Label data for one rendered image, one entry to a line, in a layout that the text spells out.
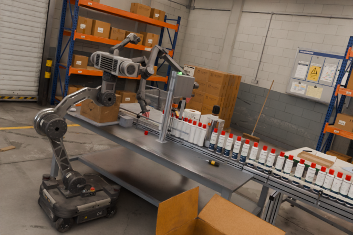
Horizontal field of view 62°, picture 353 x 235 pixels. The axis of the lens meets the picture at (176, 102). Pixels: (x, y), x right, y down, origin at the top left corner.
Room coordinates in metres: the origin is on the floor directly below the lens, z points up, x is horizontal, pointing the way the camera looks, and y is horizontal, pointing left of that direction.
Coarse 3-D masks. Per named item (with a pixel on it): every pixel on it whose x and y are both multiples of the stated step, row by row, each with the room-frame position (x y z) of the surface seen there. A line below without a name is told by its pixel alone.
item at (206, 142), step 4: (212, 120) 2.67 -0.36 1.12; (212, 124) 2.62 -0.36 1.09; (220, 124) 2.56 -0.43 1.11; (212, 128) 2.62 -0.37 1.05; (220, 128) 2.58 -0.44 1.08; (220, 132) 2.60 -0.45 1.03; (204, 140) 2.59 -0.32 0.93; (208, 140) 2.58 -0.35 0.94; (216, 140) 2.57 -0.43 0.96; (204, 144) 2.58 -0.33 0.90; (208, 144) 2.56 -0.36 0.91; (216, 144) 2.59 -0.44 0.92
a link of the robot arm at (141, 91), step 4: (140, 80) 3.10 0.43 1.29; (144, 80) 3.09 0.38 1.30; (140, 84) 3.06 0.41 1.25; (144, 84) 3.07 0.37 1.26; (140, 88) 3.03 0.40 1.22; (144, 88) 3.06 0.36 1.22; (140, 92) 2.99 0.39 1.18; (144, 92) 3.03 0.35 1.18; (140, 96) 2.97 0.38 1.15; (144, 96) 3.01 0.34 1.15
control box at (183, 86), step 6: (180, 78) 2.58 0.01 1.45; (186, 78) 2.60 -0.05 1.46; (192, 78) 2.62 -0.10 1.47; (174, 84) 2.60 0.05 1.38; (180, 84) 2.58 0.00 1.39; (186, 84) 2.60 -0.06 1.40; (192, 84) 2.63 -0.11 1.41; (174, 90) 2.57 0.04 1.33; (180, 90) 2.59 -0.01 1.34; (186, 90) 2.61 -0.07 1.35; (180, 96) 2.59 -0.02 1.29; (186, 96) 2.61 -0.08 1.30
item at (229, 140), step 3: (231, 135) 2.41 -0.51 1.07; (228, 138) 2.42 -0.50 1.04; (231, 138) 2.41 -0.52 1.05; (228, 141) 2.41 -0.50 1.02; (231, 141) 2.41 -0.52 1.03; (228, 144) 2.41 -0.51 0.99; (231, 144) 2.41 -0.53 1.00; (225, 147) 2.42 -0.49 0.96; (228, 147) 2.41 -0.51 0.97; (225, 150) 2.41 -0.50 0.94; (228, 150) 2.41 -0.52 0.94; (225, 153) 2.41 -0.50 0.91; (228, 153) 2.41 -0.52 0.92; (225, 156) 2.41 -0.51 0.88; (228, 156) 2.41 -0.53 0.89
